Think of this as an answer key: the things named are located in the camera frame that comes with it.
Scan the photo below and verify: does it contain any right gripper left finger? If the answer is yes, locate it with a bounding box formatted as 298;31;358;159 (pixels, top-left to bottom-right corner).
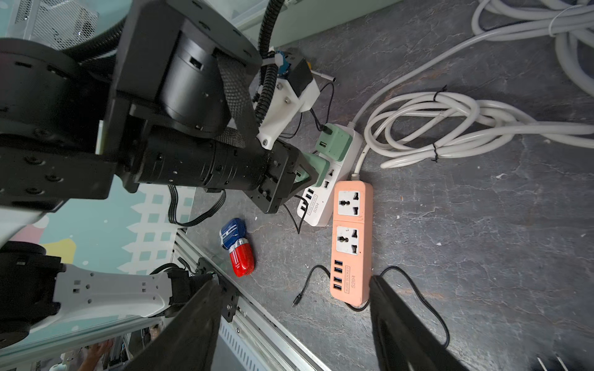
125;280;223;371

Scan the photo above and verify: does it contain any long black usb cable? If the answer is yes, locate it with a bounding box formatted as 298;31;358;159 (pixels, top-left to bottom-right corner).
291;263;451;349

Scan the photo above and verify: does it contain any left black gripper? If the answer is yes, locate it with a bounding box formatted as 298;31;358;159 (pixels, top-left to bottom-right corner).
244;141;315;214

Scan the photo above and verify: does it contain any white power strip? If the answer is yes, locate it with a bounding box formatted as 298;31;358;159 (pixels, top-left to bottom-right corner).
296;125;363;227

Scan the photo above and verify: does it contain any black shaver charging cable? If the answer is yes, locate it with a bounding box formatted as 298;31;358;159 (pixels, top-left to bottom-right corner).
278;80;336;140

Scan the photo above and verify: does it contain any red blue electric shaver case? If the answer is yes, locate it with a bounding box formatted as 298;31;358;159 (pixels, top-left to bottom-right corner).
220;218;255;278

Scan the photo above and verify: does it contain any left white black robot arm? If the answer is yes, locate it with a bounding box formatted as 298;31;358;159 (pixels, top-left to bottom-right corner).
1;1;319;348

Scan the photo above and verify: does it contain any white wire wall basket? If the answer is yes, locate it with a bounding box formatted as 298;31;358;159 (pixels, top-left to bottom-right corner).
6;0;99;49

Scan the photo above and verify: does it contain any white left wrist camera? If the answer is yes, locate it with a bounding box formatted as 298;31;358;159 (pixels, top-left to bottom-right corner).
257;51;320;150

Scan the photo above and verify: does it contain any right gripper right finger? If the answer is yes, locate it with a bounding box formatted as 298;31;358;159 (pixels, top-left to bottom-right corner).
369;275;466;370

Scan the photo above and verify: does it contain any orange power strip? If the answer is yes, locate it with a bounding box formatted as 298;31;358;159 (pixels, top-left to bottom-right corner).
329;181;374;308

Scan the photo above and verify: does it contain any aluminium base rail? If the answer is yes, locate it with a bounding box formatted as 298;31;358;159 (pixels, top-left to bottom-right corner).
175;230;329;370

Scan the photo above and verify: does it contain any green charger adapter with prongs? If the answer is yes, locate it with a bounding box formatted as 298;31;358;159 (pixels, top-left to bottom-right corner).
294;153;330;187

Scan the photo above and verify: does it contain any white coiled power cord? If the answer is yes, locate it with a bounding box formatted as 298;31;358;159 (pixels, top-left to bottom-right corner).
347;0;594;179

